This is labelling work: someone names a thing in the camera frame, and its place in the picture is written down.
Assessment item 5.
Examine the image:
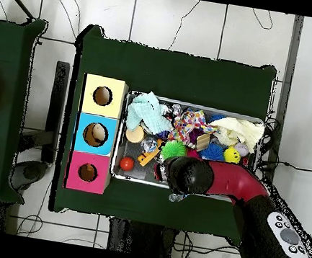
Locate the cream yellow cloth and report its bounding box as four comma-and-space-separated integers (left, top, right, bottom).
208, 114, 267, 156

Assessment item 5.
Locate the toy hamburger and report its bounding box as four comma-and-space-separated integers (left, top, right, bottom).
124, 124, 147, 146

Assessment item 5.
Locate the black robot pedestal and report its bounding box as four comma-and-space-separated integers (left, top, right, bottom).
104, 217, 182, 258

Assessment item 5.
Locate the colourful polka dot cloth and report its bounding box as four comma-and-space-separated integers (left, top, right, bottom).
167, 105, 218, 152

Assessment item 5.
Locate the orange flat plastic toy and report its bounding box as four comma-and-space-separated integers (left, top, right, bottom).
135, 143, 162, 168

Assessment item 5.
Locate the blue spiky ball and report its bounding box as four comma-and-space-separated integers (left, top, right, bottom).
200, 142, 228, 164

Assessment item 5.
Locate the black stand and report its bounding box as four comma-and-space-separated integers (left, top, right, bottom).
39, 60, 73, 165

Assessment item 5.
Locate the shallow clear mesh bin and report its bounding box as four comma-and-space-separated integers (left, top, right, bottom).
109, 90, 267, 205

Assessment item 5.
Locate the crushed clear plastic bottle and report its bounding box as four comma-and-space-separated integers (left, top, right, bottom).
168, 191, 189, 205

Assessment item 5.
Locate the mint green cloth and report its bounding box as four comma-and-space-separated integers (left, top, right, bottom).
123, 89, 179, 138

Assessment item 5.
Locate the green furry monster toy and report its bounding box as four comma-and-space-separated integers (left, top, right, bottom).
159, 138, 190, 164

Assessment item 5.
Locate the dark green table cloth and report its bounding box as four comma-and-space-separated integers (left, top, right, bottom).
48, 22, 281, 246
0, 12, 49, 205

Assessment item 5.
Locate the large yellow ball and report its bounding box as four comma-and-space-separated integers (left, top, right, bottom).
222, 145, 243, 166

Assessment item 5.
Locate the wooden box with three holes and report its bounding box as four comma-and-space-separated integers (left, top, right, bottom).
64, 72, 131, 197

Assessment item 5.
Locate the red ball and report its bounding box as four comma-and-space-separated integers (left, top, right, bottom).
118, 155, 137, 173

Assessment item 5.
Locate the black cable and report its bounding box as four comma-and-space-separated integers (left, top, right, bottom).
257, 156, 312, 176
168, 0, 202, 55

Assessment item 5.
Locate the orange striped tiger plush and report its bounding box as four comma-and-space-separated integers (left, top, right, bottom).
152, 164, 166, 182

